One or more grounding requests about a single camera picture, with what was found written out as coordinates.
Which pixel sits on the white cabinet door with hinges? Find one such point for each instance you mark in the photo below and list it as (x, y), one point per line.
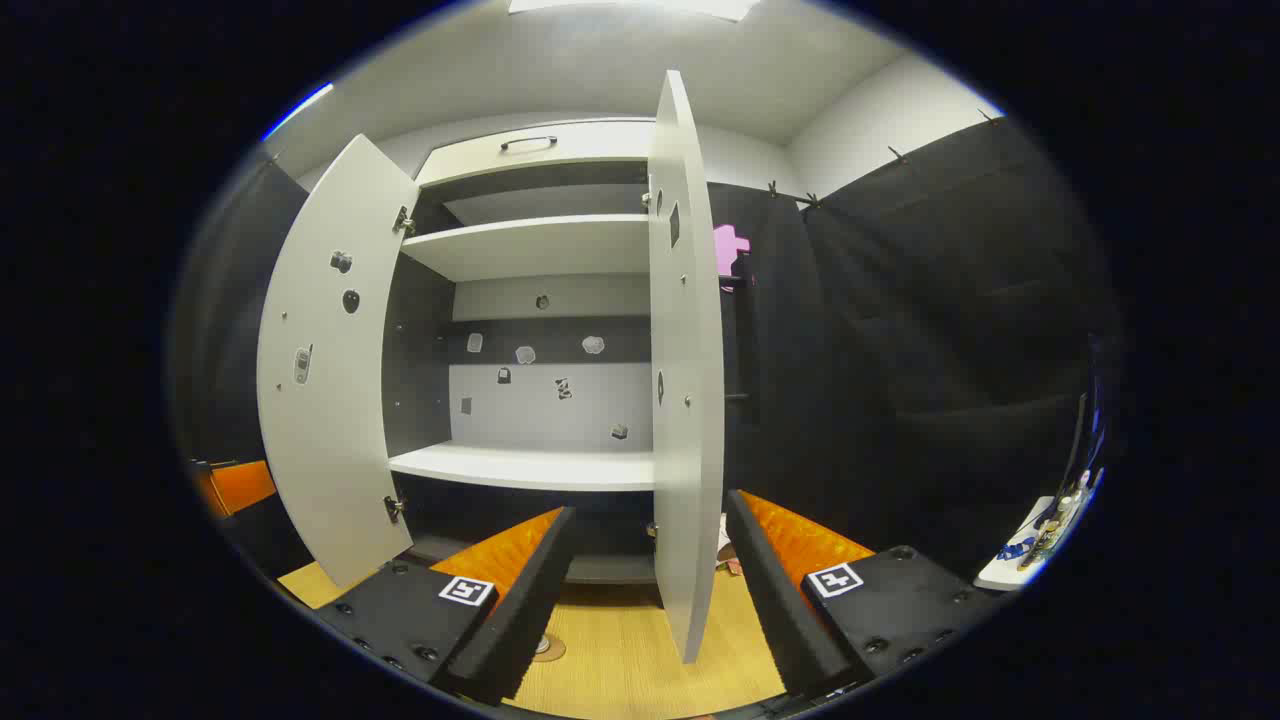
(330, 450)

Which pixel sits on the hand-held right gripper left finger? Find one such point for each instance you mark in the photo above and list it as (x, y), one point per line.
(520, 610)

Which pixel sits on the round brown desk grommet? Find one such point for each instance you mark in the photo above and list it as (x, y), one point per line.
(548, 648)

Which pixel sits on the ceiling light panel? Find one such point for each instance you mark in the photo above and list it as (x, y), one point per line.
(630, 5)

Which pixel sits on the bottle with dark label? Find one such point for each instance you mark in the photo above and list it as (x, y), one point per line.
(1040, 545)

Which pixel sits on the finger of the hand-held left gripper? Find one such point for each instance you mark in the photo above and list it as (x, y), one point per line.
(265, 530)

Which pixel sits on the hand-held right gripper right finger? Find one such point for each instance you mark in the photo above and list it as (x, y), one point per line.
(775, 600)

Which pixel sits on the clear plastic bottle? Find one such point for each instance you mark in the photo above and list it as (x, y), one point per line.
(1065, 505)

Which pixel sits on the blue ribbon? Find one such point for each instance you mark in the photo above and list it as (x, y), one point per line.
(1015, 550)

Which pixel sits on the white open cabinet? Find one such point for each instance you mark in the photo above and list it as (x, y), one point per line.
(540, 245)

